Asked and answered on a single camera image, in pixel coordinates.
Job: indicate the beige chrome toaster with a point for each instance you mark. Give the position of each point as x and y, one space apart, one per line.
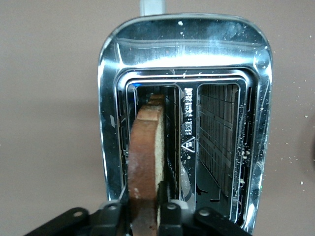
221 61

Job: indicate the toasted bread slice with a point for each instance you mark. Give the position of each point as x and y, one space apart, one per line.
142 159

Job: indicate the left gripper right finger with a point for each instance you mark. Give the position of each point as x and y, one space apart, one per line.
172 221

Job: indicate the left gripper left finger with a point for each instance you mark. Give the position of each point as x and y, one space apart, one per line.
108 221

